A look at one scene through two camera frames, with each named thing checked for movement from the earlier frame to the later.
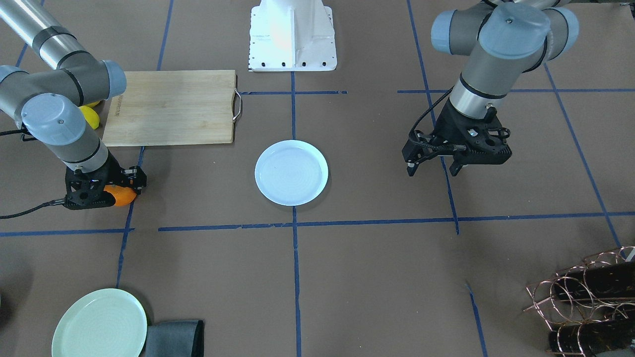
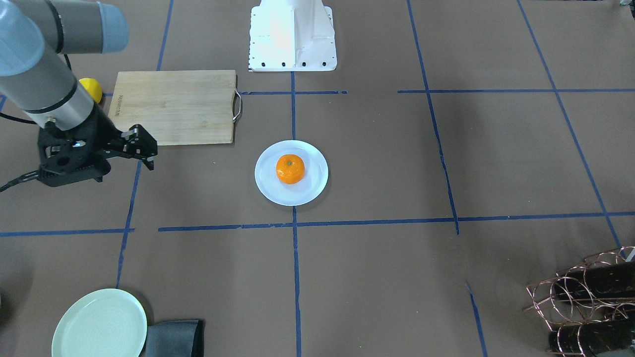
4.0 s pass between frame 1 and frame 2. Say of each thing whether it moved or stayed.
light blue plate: stayed
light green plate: stayed
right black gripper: moved
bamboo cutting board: stayed
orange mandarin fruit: moved
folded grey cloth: stayed
